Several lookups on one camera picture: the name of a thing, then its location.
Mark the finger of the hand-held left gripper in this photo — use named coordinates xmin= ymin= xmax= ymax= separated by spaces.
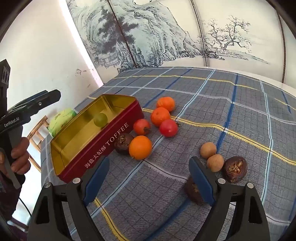
xmin=10 ymin=90 xmax=49 ymax=112
xmin=25 ymin=90 xmax=61 ymax=116

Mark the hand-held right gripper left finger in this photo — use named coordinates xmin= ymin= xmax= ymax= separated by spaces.
xmin=27 ymin=156 xmax=110 ymax=241

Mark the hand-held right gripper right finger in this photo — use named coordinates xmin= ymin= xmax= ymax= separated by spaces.
xmin=188 ymin=156 xmax=271 ymax=241

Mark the dark brown fruit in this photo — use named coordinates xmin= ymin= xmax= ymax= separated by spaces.
xmin=222 ymin=156 xmax=247 ymax=183
xmin=184 ymin=176 xmax=205 ymax=205
xmin=114 ymin=133 xmax=134 ymax=155

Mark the tan longan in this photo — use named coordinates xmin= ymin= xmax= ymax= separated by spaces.
xmin=206 ymin=154 xmax=224 ymax=172
xmin=200 ymin=142 xmax=217 ymax=159

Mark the red and gold tin box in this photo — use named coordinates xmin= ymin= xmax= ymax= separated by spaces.
xmin=50 ymin=94 xmax=145 ymax=184

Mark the orange tangerine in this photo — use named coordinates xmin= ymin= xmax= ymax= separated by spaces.
xmin=129 ymin=136 xmax=153 ymax=160
xmin=157 ymin=97 xmax=176 ymax=112
xmin=150 ymin=107 xmax=171 ymax=127

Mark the small red fruit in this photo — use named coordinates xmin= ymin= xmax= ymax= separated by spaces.
xmin=159 ymin=119 xmax=179 ymax=137
xmin=133 ymin=119 xmax=151 ymax=136

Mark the person's left forearm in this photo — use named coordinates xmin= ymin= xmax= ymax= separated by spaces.
xmin=0 ymin=171 xmax=21 ymax=220

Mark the person's left hand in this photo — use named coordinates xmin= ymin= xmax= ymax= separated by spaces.
xmin=10 ymin=137 xmax=31 ymax=175

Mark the green tissue pack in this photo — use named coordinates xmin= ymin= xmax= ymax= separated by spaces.
xmin=48 ymin=108 xmax=77 ymax=138

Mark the wooden chair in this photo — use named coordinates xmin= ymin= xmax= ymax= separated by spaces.
xmin=26 ymin=115 xmax=50 ymax=173

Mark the green round fruit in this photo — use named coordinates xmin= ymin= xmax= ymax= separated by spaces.
xmin=93 ymin=113 xmax=108 ymax=128

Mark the blue plaid bed sheet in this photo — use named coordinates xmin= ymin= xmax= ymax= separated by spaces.
xmin=40 ymin=67 xmax=296 ymax=241

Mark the ink landscape painted screen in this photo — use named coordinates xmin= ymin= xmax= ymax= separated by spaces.
xmin=66 ymin=0 xmax=296 ymax=84

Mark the black cable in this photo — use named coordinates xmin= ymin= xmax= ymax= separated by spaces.
xmin=18 ymin=197 xmax=32 ymax=219

